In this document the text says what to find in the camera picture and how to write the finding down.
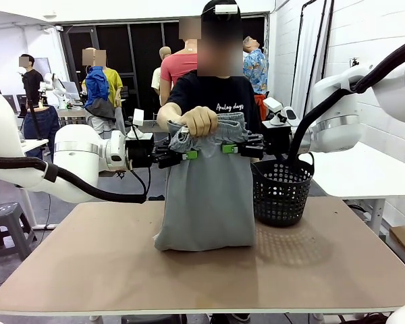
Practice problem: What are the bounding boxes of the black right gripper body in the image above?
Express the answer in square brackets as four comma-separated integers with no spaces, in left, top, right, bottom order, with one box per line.
[263,126,293,158]

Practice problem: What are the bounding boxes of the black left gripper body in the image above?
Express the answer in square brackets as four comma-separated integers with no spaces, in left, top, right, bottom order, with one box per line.
[125,134,155,169]

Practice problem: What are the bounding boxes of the grey training pants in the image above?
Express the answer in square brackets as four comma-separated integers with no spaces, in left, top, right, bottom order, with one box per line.
[153,112,257,252]

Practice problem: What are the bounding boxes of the person's right forearm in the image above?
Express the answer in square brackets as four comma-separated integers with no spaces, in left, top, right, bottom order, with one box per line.
[157,102,186,126]

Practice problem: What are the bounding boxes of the person's right hand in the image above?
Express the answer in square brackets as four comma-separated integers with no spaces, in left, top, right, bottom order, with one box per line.
[179,106,219,138]

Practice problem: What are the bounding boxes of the dark grey perforated basket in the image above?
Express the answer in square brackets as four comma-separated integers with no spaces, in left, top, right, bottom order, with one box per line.
[250,151,315,227]

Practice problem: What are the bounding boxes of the person in black t-shirt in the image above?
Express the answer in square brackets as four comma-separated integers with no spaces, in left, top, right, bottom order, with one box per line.
[157,0,263,324]

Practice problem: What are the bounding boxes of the mannequin with yellow shirt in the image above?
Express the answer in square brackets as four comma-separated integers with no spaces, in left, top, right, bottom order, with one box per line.
[103,65,125,114]

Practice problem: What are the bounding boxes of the figure in blue floral shirt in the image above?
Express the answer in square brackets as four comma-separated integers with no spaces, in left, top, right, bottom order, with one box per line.
[242,36,270,121]

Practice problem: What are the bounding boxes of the mannequin with blue jacket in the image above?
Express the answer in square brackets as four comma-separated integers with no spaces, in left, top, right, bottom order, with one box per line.
[82,49,117,136]

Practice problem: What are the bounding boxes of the bare beige mannequin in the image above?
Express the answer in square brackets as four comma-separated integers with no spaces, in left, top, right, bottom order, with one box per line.
[151,46,173,102]

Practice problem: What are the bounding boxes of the white side table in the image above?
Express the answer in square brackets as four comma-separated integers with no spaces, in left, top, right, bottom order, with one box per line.
[300,141,405,237]

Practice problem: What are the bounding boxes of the white curtain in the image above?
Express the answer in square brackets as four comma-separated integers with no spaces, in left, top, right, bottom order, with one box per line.
[292,0,332,109]

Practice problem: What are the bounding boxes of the blue jeans on stand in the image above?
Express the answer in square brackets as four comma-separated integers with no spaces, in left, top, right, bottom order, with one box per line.
[22,105,60,159]

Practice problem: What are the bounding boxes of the black curved pipe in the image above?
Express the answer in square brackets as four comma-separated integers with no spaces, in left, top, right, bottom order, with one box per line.
[289,0,320,109]

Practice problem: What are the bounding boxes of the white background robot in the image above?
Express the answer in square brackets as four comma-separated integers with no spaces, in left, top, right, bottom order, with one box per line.
[42,72,69,109]

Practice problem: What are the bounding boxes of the black straight pole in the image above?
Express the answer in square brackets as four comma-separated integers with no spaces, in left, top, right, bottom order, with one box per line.
[308,0,335,102]

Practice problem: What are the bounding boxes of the background person in black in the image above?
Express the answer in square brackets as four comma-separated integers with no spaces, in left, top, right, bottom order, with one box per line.
[18,53,45,109]

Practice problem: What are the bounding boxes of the black cap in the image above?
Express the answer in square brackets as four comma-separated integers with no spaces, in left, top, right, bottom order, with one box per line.
[201,0,242,23]

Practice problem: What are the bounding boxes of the grey plastic stool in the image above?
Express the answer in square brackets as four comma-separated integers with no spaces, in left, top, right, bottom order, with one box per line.
[0,201,38,269]

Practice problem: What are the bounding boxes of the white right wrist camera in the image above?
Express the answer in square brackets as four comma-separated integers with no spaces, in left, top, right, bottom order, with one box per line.
[262,97,296,128]

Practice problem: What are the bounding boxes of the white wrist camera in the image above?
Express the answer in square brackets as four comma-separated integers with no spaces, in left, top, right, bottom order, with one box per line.
[262,97,296,128]
[126,108,155,139]

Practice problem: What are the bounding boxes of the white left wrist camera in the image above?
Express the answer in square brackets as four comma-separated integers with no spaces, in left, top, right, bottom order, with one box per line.
[126,108,155,139]

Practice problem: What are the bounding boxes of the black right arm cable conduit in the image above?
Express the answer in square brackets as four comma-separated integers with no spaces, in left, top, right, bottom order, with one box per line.
[286,36,405,169]

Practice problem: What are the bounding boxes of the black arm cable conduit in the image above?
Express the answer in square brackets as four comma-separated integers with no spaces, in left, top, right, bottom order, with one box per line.
[0,155,151,205]
[286,36,405,169]

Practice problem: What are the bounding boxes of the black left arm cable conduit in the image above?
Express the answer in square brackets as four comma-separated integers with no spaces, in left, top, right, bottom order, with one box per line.
[0,155,151,205]

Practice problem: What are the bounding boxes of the grey wall panel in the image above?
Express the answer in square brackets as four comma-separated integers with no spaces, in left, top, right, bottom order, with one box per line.
[36,57,52,77]

